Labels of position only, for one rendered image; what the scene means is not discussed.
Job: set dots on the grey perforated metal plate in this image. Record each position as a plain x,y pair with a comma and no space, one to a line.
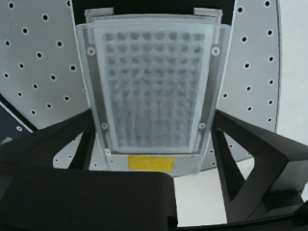
40,73

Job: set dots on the clear plastic plate lid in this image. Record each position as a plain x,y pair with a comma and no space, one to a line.
153,88

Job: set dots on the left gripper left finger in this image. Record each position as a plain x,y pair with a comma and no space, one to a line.
40,147

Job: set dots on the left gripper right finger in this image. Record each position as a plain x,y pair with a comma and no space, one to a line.
280,165

